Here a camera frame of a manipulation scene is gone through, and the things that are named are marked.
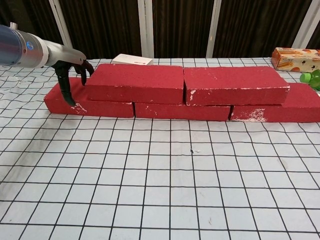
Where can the green drink bottle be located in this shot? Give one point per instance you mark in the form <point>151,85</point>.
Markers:
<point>312,78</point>

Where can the small white carton box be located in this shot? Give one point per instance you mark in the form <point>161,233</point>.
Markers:
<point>132,59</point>

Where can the white frame pole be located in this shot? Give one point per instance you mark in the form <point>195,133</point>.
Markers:
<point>303,25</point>
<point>60,23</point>
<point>142,25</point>
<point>150,25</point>
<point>214,25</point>

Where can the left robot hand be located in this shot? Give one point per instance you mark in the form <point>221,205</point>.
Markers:
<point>65,55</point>

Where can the red foam brick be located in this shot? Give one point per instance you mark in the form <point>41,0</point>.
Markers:
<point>232,80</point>
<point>100,110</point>
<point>180,112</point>
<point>297,110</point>
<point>135,80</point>

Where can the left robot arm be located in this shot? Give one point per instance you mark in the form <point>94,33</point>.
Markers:
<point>20,48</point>

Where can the orange snack box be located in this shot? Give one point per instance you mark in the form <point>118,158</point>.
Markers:
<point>295,60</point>

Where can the dark brown curtain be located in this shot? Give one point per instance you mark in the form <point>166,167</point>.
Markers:
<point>105,25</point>

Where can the checked light blue tablecloth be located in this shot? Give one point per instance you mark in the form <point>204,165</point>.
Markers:
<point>162,180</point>

